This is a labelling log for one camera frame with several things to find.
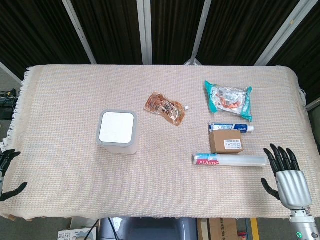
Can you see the white metal frame post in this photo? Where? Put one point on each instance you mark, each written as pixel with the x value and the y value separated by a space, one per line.
pixel 79 31
pixel 145 32
pixel 281 32
pixel 10 72
pixel 198 32

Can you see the beige woven tablecloth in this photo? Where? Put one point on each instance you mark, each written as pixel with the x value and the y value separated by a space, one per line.
pixel 160 190

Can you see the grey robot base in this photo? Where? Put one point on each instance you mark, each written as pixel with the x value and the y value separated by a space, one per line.
pixel 147 228

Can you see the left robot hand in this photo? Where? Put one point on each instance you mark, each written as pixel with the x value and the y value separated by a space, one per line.
pixel 5 160

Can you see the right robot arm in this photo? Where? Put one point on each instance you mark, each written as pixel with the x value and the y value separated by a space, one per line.
pixel 303 225

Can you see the plastic wrap roll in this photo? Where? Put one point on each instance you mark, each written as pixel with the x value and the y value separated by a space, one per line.
pixel 228 160

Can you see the white printed box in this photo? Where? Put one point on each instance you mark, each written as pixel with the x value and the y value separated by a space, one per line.
pixel 77 233

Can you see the orange transparent spout pouch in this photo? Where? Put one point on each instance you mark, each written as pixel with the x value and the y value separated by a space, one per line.
pixel 166 108

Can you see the white square container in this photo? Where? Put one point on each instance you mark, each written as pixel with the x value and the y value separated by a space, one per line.
pixel 117 131

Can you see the cardboard box with print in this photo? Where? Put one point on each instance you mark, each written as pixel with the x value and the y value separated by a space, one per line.
pixel 220 228

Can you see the brown cardboard box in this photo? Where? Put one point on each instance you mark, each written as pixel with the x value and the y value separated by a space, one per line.
pixel 226 141

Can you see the blue white toothpaste tube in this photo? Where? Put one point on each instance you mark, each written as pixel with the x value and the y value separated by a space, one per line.
pixel 232 127

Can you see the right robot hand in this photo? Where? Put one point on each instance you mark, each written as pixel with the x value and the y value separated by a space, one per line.
pixel 292 185

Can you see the teal snack package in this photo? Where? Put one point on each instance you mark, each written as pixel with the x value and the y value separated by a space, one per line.
pixel 228 100

